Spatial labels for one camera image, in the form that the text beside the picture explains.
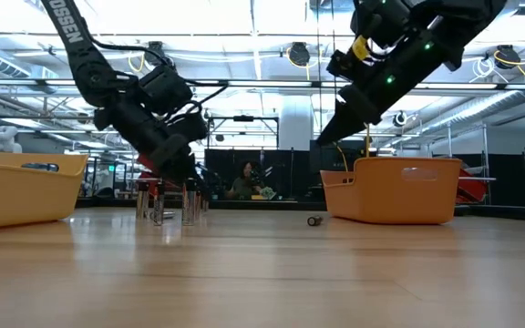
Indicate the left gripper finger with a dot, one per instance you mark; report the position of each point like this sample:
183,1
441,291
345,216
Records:
182,171

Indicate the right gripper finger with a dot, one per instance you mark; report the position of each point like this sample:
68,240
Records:
349,116

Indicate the copper and black battery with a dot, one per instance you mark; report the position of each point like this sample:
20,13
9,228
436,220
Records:
315,221
205,201
198,202

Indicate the yellow plastic bin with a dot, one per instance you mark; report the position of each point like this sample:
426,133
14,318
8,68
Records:
21,196

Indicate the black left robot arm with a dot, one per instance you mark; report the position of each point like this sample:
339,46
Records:
68,32

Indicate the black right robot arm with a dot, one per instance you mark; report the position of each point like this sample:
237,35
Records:
463,23

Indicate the red equipment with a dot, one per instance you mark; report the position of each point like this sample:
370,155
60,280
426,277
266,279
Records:
145,163

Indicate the white pillar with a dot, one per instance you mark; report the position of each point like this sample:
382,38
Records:
296,123

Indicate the person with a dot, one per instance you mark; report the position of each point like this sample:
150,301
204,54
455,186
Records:
244,187

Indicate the black partition panel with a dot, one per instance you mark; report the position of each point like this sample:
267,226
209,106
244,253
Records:
517,177
290,173

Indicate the green and white object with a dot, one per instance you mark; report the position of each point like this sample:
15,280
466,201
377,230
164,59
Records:
267,192

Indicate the orange plastic bin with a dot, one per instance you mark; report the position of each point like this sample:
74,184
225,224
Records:
390,196

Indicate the metal shelf rack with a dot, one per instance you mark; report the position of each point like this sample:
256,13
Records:
484,155

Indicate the white humanoid figure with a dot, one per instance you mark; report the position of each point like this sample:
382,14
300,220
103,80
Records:
5,139

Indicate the red storage bin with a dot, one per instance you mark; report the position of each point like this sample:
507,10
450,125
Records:
472,187

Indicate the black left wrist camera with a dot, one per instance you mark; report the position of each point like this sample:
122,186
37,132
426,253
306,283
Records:
189,127

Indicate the black overhead frame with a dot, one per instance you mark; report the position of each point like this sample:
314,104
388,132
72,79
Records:
243,118

